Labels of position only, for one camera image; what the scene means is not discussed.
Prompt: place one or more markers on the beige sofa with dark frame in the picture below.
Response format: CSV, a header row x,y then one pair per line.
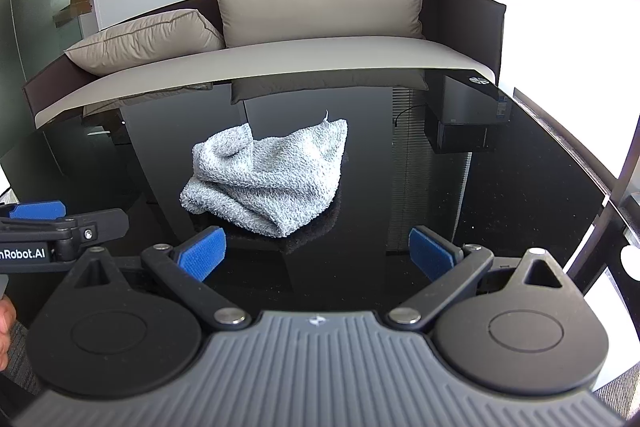
x,y
465,22

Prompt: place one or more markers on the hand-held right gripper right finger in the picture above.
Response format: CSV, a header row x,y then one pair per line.
x,y
430,252

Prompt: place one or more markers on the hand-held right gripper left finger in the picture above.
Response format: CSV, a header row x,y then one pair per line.
x,y
202,254

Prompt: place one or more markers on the person's left hand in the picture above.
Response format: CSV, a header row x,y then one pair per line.
x,y
4,327

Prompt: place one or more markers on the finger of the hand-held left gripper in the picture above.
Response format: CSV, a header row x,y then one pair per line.
x,y
100,224
37,210

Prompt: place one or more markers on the small beige cushion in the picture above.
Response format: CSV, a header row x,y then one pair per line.
x,y
145,42

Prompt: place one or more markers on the grey towel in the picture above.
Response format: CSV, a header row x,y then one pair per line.
x,y
270,177

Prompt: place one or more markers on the large beige cushion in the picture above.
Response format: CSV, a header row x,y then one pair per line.
x,y
320,2

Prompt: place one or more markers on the dark window frame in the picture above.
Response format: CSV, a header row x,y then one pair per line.
x,y
625,167

